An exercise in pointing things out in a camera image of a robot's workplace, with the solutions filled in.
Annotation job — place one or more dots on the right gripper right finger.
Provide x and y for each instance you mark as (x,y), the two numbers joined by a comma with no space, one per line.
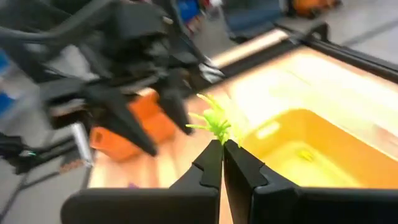
(311,205)

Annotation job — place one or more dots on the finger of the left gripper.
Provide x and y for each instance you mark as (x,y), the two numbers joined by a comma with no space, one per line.
(175,109)
(121,121)

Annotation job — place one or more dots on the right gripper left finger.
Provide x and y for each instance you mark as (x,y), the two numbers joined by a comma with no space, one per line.
(140,205)

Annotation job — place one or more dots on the neon green plastic spider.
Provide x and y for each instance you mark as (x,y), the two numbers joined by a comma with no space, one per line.
(214,121)

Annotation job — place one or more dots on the translucent purple witch hat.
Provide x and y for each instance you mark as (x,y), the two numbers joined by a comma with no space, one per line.
(133,185)

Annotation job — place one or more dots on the orange plastic bin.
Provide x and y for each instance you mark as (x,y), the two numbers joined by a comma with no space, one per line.
(144,107)

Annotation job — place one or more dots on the yellow plastic bin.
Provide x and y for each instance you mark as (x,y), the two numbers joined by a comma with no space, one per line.
(342,161)

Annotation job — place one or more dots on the black orange striped floor plate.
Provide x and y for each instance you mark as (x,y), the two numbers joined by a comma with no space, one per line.
(71,166)

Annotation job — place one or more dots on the orange shop vacuum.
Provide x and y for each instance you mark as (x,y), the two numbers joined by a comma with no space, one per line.
(314,6)

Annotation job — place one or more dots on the white metal bracket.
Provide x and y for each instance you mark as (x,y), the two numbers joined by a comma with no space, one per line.
(81,143)

